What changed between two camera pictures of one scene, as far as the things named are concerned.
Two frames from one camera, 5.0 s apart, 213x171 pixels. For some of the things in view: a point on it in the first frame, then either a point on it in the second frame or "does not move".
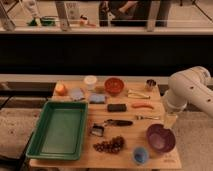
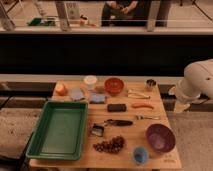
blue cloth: (76, 94) does not move
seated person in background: (125, 13) does not move
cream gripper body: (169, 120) -> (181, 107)
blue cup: (140, 155) does not move
